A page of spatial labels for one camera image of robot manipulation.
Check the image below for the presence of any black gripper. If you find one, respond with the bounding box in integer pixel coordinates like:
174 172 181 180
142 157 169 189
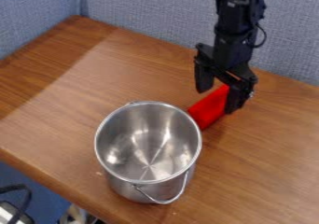
195 30 258 114

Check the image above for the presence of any red rectangular block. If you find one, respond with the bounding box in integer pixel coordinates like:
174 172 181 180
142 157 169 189
187 85 230 130

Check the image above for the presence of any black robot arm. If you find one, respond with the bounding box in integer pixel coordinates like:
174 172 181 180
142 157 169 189
195 0 267 114

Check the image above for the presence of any grey box under table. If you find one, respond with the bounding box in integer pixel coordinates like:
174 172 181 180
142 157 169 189
0 202 35 224

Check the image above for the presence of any metal pot with handle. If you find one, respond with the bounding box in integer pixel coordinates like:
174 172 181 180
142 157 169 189
94 101 202 204

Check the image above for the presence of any black cable under table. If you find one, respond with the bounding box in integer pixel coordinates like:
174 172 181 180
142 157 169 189
0 184 34 224

